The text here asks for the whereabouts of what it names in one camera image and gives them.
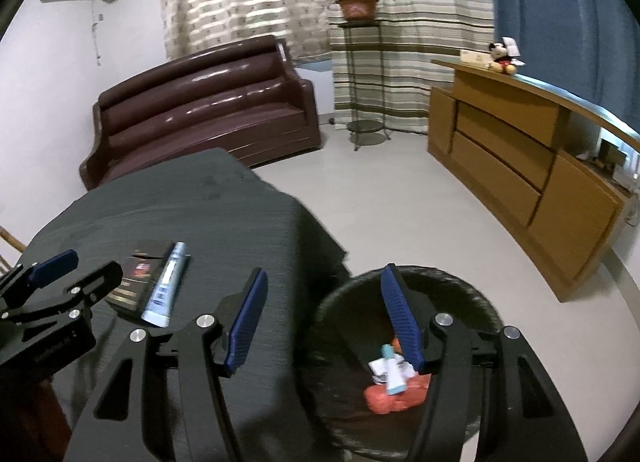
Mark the teal white tube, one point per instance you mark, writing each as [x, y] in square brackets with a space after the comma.
[395, 381]

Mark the dark green table cloth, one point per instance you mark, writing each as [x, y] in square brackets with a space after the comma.
[231, 222]

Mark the beige striped curtain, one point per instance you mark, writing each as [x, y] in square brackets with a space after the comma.
[416, 34]

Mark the blue white toothpaste tube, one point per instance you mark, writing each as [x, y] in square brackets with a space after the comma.
[162, 298]

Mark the bamboo chair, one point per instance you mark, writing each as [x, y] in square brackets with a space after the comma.
[13, 243]

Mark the small cardboard box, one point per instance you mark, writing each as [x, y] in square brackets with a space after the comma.
[475, 58]

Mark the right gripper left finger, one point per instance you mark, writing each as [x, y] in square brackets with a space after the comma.
[127, 415]

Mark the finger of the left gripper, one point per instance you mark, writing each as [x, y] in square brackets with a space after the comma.
[18, 284]
[83, 294]

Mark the dark brown leather sofa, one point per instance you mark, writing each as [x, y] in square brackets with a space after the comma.
[244, 97]

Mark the Mickey Mouse plush toy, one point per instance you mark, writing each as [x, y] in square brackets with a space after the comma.
[501, 61]

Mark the blue curtain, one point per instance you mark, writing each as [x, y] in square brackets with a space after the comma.
[587, 47]

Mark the wooden sideboard cabinet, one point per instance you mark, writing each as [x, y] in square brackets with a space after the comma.
[529, 152]

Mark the dark cigarette carton box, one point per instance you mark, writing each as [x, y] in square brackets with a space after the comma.
[140, 272]

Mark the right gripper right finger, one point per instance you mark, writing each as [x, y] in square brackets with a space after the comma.
[522, 415]

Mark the black metal plant stand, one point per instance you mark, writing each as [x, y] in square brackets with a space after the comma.
[366, 80]

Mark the black round trash bin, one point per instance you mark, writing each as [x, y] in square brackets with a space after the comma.
[345, 369]

